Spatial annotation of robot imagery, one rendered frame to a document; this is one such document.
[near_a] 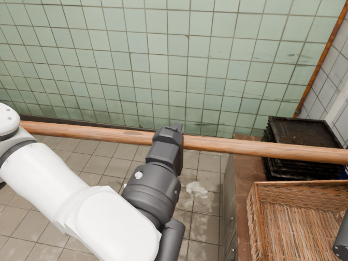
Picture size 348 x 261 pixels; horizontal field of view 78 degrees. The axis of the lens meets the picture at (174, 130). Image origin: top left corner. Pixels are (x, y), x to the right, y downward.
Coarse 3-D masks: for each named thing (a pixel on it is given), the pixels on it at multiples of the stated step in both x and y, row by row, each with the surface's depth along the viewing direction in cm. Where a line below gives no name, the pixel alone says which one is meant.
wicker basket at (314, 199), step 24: (264, 192) 94; (288, 192) 92; (312, 192) 89; (336, 192) 86; (264, 216) 94; (288, 216) 94; (312, 216) 95; (336, 216) 94; (264, 240) 73; (288, 240) 87; (312, 240) 87
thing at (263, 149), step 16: (32, 128) 47; (48, 128) 47; (64, 128) 47; (80, 128) 46; (96, 128) 46; (112, 128) 46; (144, 144) 45; (192, 144) 43; (208, 144) 43; (224, 144) 42; (240, 144) 42; (256, 144) 42; (272, 144) 42; (288, 144) 42; (304, 160) 41; (320, 160) 40; (336, 160) 40
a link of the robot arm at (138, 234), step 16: (80, 192) 29; (96, 192) 27; (112, 192) 28; (64, 208) 27; (80, 208) 25; (96, 208) 26; (112, 208) 26; (128, 208) 27; (64, 224) 25; (80, 224) 24; (96, 224) 25; (112, 224) 25; (128, 224) 26; (144, 224) 26; (80, 240) 25; (96, 240) 23; (112, 240) 24; (128, 240) 24; (144, 240) 25; (96, 256) 24; (112, 256) 23; (128, 256) 23; (144, 256) 24
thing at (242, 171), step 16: (240, 160) 120; (256, 160) 120; (224, 176) 160; (240, 176) 112; (256, 176) 112; (224, 192) 150; (240, 192) 105; (224, 208) 141; (240, 208) 98; (224, 224) 132; (240, 224) 93; (224, 240) 125; (240, 240) 88; (224, 256) 119; (240, 256) 83; (272, 256) 83
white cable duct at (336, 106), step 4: (344, 88) 115; (340, 92) 118; (344, 92) 114; (340, 96) 118; (344, 96) 114; (336, 100) 121; (340, 100) 117; (344, 100) 116; (336, 104) 121; (340, 104) 118; (332, 108) 124; (336, 108) 120; (328, 112) 127; (332, 112) 123; (336, 112) 121; (328, 116) 127; (332, 116) 123; (328, 120) 126; (332, 120) 125; (328, 124) 127
